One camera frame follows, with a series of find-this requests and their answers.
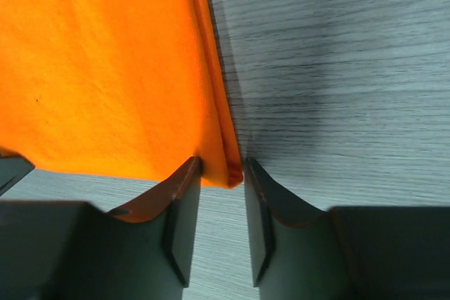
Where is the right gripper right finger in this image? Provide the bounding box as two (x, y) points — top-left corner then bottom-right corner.
(244, 157), (449, 299)

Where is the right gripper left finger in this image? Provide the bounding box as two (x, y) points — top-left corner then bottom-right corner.
(1, 157), (203, 299)

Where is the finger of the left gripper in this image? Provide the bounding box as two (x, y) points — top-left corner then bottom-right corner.
(0, 155), (34, 195)

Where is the orange t-shirt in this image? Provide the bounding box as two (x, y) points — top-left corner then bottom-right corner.
(1, 0), (243, 188)

